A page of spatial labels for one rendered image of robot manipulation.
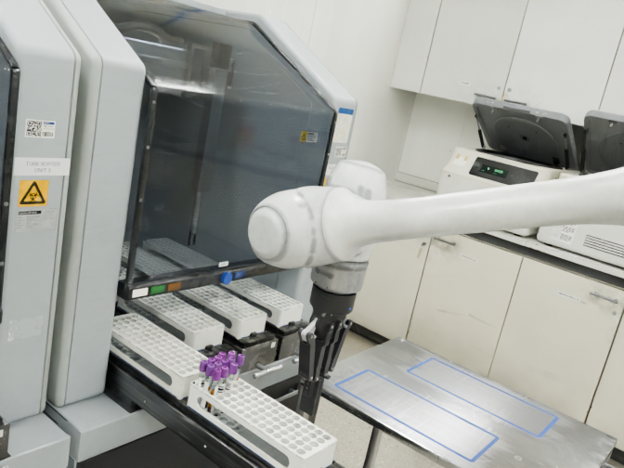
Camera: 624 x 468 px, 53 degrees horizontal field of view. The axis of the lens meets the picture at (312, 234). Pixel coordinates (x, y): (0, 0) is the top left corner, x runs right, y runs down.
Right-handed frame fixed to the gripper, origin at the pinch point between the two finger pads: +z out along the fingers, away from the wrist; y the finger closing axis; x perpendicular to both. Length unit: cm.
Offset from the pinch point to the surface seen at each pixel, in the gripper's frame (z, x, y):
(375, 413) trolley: 13.0, 0.1, -26.4
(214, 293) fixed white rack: 8, -58, -31
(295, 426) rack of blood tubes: 9.2, -3.3, -2.3
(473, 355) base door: 74, -51, -229
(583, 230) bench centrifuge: -8, -16, -230
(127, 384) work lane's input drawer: 16.6, -41.0, 6.7
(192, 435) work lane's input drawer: 17.1, -20.0, 6.7
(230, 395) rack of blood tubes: 8.6, -17.2, 1.2
